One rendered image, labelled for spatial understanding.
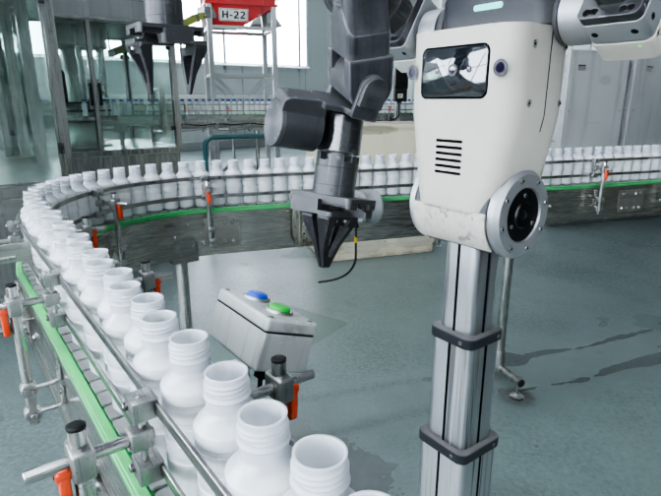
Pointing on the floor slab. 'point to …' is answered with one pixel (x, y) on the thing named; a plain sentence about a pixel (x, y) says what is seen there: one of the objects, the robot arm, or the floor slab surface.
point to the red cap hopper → (236, 17)
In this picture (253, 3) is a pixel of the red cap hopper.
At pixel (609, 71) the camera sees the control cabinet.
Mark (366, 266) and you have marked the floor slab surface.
